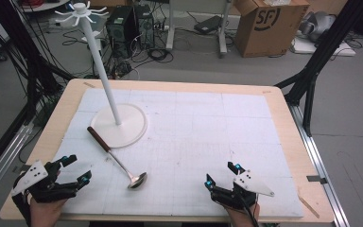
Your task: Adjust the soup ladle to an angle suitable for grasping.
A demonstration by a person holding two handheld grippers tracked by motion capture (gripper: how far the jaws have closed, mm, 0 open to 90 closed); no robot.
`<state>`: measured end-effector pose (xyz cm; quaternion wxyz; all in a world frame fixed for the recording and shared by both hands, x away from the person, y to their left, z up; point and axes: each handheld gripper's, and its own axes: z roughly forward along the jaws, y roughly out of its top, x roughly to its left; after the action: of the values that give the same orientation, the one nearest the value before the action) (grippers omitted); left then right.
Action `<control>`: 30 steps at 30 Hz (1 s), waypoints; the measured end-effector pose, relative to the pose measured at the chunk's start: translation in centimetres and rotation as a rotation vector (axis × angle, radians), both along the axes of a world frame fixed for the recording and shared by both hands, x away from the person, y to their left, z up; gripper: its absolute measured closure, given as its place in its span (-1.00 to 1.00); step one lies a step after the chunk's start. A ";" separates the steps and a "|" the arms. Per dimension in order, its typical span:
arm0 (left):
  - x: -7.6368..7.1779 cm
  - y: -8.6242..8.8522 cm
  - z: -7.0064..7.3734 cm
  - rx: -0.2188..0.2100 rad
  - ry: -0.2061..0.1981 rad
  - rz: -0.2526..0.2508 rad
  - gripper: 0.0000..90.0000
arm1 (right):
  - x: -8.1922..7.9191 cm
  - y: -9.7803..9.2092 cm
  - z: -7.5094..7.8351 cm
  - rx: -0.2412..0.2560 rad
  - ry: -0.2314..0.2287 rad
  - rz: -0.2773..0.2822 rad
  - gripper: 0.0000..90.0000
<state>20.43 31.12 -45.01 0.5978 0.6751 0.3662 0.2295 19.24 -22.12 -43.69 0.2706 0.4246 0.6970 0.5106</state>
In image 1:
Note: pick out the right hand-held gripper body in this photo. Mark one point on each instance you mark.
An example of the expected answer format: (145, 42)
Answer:
(253, 184)

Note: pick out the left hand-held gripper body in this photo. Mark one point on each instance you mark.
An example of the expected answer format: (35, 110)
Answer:
(31, 176)

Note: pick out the white hook rack stand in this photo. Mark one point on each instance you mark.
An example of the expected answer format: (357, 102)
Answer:
(102, 72)

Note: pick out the person's right hand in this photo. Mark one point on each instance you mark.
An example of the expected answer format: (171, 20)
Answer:
(239, 217)

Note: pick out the person's left hand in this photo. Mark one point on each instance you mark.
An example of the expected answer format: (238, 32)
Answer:
(44, 213)

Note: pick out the thin wooden stick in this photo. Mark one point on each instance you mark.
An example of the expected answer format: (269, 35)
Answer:
(308, 206)

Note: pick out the brown cardboard box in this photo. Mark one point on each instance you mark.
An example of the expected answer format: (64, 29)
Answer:
(264, 38)

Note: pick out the white metal stand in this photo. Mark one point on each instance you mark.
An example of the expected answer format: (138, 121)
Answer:
(223, 31)

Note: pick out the white flat board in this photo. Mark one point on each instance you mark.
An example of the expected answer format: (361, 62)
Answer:
(305, 47)

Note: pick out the large black computer tower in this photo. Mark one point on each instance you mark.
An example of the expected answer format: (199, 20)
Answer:
(121, 28)

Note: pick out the black flat device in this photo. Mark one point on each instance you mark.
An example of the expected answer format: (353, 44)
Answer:
(208, 24)

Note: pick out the white round table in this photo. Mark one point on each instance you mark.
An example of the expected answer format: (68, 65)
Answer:
(48, 5)

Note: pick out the small black computer tower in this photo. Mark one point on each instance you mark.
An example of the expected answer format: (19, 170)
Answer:
(145, 25)

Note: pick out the white power strip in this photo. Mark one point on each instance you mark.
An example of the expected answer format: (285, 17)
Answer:
(161, 27)

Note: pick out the grey machine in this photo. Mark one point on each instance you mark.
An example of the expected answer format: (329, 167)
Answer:
(316, 23)

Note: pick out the aluminium rail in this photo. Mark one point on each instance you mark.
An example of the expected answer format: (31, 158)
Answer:
(3, 160)
(315, 157)

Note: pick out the black metal frame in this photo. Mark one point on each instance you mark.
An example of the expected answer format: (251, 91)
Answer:
(327, 41)
(19, 34)

